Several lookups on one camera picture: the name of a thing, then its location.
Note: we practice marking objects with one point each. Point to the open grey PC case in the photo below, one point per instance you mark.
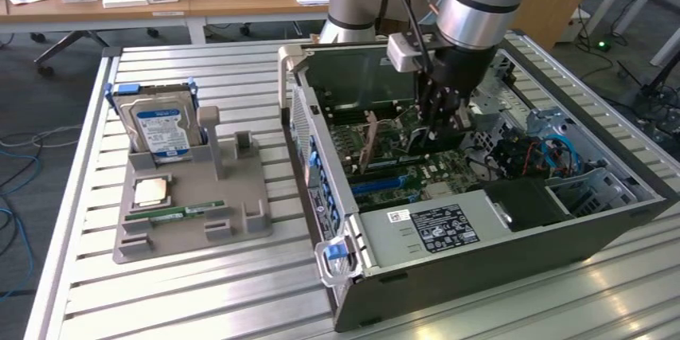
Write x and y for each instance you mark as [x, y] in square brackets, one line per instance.
[477, 260]

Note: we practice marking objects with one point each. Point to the CPU socket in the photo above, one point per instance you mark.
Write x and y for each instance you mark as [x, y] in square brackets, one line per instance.
[390, 137]

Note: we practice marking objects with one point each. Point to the metal socket cover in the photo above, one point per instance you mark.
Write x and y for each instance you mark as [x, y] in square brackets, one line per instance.
[405, 119]

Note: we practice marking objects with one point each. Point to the metal drive cage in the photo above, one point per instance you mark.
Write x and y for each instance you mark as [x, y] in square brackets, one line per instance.
[509, 125]

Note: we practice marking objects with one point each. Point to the blue case latch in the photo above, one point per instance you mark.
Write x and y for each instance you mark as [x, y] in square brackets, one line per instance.
[334, 254]

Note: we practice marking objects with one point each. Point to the device with green light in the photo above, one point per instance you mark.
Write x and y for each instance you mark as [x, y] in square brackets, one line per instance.
[602, 44]

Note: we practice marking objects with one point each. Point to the hard disk in blue carrier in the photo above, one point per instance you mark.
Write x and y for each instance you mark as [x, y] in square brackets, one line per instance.
[158, 133]

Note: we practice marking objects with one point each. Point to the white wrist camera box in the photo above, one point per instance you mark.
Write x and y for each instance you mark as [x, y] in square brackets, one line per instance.
[405, 51]

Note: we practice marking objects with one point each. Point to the blue expansion slot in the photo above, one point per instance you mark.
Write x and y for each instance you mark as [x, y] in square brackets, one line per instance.
[377, 185]

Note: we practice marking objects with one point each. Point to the green motherboard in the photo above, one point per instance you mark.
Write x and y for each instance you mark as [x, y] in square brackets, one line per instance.
[450, 169]

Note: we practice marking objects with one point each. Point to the black tripod stand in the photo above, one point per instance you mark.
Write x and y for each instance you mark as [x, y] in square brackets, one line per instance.
[650, 87]

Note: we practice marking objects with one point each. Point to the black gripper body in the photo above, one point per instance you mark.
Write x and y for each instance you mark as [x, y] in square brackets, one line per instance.
[458, 71]

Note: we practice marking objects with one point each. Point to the graphics card with metal bracket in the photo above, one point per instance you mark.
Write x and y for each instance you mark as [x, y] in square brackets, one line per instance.
[368, 149]

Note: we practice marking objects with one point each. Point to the grey parts rack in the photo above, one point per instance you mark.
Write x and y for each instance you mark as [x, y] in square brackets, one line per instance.
[185, 236]

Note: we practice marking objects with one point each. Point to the silver CPU chip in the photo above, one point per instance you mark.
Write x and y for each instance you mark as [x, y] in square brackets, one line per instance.
[148, 192]

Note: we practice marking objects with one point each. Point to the silver chipset heatsink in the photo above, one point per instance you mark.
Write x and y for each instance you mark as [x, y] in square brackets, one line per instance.
[440, 190]

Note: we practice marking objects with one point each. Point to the grey power supply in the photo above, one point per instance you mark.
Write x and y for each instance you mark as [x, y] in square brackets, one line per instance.
[404, 236]

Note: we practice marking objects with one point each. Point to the blue card retention clip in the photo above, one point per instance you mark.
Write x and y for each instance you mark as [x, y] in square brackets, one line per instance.
[333, 216]

